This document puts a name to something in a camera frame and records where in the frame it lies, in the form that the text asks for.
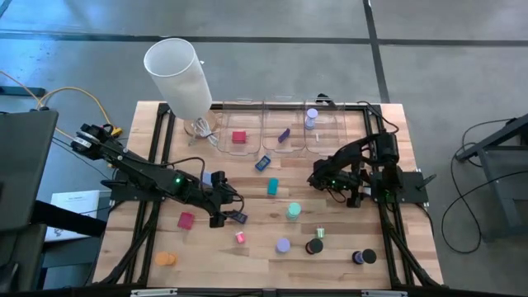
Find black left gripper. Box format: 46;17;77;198
196;170;245;229

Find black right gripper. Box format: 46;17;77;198
307;160;352;195

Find purple digital clock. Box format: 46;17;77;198
229;210;250;225

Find orange hourglass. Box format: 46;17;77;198
154;251;179;267

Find mint green hourglass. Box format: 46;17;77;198
285;201;303;222

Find clear plastic bin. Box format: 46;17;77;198
215;97;264;158
261;95;308;155
304;97;351;158

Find blue digital clock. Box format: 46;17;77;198
253;153;273;172

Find black hourglass red sand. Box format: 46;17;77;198
304;238;325;256

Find black hourglass purple sand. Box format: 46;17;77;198
351;247;378;266

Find white lamp shade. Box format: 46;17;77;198
143;37;221;141

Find black metal stand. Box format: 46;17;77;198
455;113;528;241

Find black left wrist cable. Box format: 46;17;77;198
163;156;246;215

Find black aluminium rig frame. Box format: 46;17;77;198
84;101;446;297

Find black cable plug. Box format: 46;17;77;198
315;92;337;109

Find white lamp cable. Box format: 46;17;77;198
188;116;220;148

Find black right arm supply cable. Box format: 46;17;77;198
356;100;401;135

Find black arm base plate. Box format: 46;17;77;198
101;168;171;204
370;171;438;205

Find silver metal bracket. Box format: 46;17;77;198
361;289;409;297
130;288;179;297

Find black floor cables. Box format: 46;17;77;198
440;117;528;255

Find yellow extension cable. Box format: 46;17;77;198
0;68;125;149

